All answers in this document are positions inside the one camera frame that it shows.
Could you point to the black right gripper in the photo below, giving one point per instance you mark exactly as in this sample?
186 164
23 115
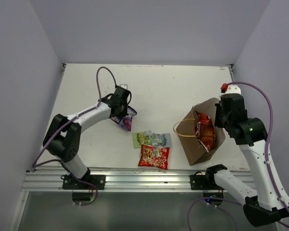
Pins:
217 121

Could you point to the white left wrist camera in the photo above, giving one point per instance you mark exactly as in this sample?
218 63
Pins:
125 86

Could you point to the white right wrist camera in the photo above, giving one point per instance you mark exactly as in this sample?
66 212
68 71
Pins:
230 89

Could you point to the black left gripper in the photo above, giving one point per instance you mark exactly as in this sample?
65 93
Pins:
124 112

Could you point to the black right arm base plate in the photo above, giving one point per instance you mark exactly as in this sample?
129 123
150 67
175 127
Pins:
198 181

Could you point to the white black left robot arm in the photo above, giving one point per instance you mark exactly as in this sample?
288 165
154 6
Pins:
62 139

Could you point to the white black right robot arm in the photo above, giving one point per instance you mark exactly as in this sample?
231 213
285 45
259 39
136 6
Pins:
268 202

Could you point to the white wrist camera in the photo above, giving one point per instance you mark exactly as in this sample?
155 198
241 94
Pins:
230 89
125 86

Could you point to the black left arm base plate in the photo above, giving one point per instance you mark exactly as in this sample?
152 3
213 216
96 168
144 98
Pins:
88 182

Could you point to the red Doritos chip bag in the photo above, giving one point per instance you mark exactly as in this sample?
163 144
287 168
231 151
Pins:
205 132

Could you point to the aluminium table edge strip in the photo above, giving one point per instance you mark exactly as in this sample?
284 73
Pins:
230 67

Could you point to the brown paper bag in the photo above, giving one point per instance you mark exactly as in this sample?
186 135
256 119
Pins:
185 129

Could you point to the purple snack bag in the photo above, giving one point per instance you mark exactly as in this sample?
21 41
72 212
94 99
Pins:
126 121

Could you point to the green snack packet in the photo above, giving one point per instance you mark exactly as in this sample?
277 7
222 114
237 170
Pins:
142 138

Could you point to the pale blue snack packet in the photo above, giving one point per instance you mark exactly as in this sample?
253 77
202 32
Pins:
163 139

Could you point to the red mixed snack bag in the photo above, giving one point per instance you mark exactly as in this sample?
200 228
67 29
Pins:
154 157

